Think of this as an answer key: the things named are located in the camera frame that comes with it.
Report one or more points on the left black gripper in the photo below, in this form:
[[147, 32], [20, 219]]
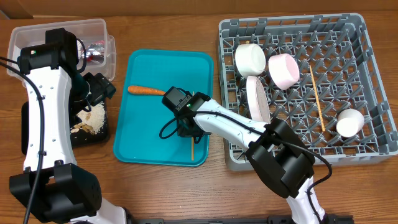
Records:
[[101, 87]]

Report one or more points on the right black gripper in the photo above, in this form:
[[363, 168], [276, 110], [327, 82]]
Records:
[[183, 131]]

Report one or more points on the rice and peanut scraps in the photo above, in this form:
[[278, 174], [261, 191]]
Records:
[[91, 122]]

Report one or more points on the red silver foil wrapper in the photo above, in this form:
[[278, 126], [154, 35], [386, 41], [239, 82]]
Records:
[[95, 52]]

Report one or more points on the white plate with scraps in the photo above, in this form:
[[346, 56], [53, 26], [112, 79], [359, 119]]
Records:
[[257, 100]]

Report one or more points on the pale green bowl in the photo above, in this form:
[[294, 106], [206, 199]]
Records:
[[250, 60]]

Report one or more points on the pink white bowl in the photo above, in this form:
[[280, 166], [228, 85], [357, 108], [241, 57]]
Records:
[[283, 70]]

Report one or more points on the white paper cup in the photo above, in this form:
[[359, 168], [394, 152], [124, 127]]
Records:
[[349, 123]]

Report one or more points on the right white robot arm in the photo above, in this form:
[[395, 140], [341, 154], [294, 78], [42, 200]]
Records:
[[278, 156]]

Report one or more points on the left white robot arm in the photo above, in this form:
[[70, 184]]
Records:
[[52, 187]]

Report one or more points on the grey dishwasher rack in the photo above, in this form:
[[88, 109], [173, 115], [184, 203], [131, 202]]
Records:
[[338, 48]]

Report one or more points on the orange carrot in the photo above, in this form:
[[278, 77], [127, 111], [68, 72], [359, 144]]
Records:
[[141, 90]]

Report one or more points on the teal serving tray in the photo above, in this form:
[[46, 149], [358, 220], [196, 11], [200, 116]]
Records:
[[142, 118]]

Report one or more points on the black plastic tray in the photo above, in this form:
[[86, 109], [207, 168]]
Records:
[[78, 139]]

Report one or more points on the clear plastic bin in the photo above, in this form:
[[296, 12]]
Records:
[[88, 31]]

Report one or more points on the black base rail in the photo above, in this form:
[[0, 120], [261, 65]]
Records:
[[279, 219]]

